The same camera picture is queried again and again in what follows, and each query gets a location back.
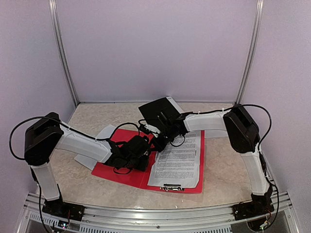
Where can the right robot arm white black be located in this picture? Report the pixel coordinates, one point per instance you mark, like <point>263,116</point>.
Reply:
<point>243,134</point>

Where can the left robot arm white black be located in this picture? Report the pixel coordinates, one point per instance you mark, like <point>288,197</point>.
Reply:
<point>49,133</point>

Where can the red clip file folder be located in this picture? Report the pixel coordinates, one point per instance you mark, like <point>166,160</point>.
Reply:
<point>140,179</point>

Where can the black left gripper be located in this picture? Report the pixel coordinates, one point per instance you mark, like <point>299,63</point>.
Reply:
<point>143,167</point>

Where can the blank paper sheet left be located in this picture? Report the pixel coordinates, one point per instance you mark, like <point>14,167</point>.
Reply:
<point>100,153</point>

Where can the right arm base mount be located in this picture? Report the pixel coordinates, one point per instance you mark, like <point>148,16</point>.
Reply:
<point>245,210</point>

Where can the metal folder clip bottom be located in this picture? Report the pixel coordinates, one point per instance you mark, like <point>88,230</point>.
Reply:
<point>172,187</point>

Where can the black clip file folder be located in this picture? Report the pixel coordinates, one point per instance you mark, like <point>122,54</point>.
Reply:
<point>167,105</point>

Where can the aluminium frame post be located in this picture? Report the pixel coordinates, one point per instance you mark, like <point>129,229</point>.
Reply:
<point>251,50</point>
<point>61,51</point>

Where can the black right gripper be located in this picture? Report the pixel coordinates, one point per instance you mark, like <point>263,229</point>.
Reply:
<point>160,146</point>

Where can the aluminium frame post left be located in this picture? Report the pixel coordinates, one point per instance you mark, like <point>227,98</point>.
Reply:
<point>61,51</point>

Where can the printed paper sheet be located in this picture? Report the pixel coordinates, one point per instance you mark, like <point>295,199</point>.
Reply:
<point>178,164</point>

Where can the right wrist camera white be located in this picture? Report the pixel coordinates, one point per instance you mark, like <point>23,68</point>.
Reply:
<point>148,129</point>

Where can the aluminium frame post right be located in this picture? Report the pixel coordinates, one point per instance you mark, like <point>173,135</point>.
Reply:
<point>251,50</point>

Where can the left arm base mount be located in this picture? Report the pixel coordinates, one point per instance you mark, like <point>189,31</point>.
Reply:
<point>63,209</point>

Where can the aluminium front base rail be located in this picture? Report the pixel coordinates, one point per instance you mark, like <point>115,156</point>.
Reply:
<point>214,219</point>

